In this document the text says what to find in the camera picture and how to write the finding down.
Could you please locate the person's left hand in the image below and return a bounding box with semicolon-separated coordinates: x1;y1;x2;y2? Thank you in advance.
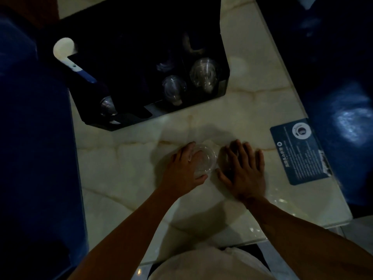
159;141;209;202

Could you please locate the person's right hand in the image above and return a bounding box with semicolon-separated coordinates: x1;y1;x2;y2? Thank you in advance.
216;139;267;202

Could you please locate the clear drinking glass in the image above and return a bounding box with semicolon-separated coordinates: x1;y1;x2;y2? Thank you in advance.
189;57;221;94
100;95;118;117
191;144;218;177
161;75;187;107

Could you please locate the person's right forearm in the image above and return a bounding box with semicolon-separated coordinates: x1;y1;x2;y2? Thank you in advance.
243;197;373;280

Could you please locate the person's left forearm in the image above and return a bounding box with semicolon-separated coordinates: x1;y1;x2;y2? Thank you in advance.
68;187;179;280

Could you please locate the blue printed table sticker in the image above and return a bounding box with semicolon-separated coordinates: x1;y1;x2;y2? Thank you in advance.
270;118;333;186

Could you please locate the person's white shirt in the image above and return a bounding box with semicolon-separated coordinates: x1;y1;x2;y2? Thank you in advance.
148;246;276;280

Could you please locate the blue padded sofa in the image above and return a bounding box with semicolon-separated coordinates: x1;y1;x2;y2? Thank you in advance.
255;0;373;208
0;9;90;280

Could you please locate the black plastic bin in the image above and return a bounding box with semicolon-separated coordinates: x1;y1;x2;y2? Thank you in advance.
54;0;231;132

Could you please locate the white and blue handle tool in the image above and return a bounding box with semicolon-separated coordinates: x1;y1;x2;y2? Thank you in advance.
53;37;98;84

